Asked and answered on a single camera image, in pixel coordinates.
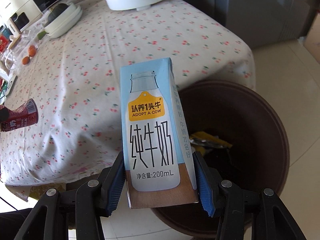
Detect light blue milk carton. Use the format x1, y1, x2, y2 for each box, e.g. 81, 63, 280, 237
120, 58, 198, 209

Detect red crushed drink can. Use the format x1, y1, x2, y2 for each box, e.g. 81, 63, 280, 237
1, 99, 39, 132

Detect yellow snack wrapper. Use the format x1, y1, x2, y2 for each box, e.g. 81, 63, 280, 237
189, 131, 233, 155

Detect brown plastic trash bin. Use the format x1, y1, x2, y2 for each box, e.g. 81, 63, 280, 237
151, 80, 291, 238

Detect cherry print tablecloth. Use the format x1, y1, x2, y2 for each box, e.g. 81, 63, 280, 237
0, 0, 256, 202

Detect small orange fruit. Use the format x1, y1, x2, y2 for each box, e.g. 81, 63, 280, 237
22, 56, 30, 65
28, 45, 37, 57

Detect glass cake stand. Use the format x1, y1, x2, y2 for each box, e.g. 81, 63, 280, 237
8, 29, 31, 56

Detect white stacked bowls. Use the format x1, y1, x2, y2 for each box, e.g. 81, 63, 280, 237
44, 3, 82, 39

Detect upper cardboard box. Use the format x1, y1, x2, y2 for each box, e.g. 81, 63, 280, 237
304, 11, 320, 63

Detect grey refrigerator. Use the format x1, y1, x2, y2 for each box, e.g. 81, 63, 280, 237
184, 0, 319, 49

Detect dark green squash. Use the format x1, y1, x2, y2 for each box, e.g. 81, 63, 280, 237
47, 3, 68, 24

